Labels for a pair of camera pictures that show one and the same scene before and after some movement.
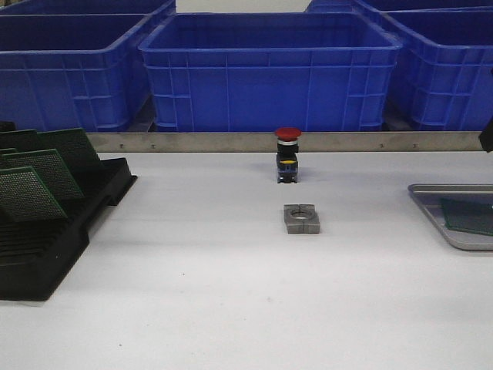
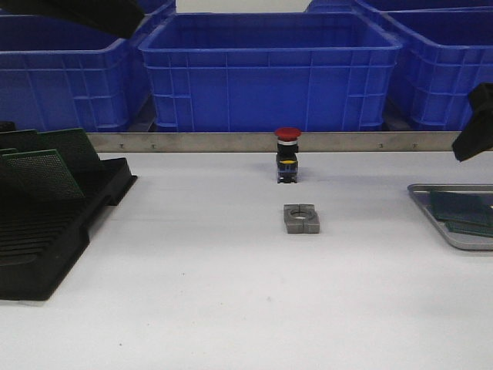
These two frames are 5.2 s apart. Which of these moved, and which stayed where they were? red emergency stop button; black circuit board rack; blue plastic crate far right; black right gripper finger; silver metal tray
Moved: black right gripper finger
Stayed: red emergency stop button; silver metal tray; black circuit board rack; blue plastic crate far right
